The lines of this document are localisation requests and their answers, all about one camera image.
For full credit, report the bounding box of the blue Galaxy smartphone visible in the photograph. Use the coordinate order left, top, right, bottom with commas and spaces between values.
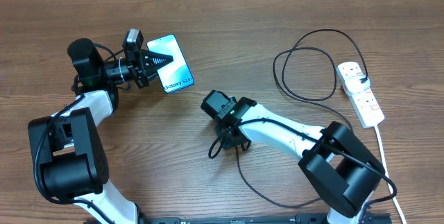
146, 34, 194, 94

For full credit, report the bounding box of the white power strip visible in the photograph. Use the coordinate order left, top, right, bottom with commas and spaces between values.
336, 62, 384, 128

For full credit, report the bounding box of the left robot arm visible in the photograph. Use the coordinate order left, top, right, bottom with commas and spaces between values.
28, 37, 173, 223

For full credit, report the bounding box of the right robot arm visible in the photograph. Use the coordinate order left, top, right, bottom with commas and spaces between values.
200, 90, 385, 223

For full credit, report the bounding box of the white charger plug adapter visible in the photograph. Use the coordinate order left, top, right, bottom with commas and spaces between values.
344, 74, 370, 96

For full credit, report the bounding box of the white power strip cord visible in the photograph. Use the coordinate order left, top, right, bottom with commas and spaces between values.
373, 125, 407, 224

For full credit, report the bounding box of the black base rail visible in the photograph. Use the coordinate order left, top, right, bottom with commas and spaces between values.
138, 213, 392, 224

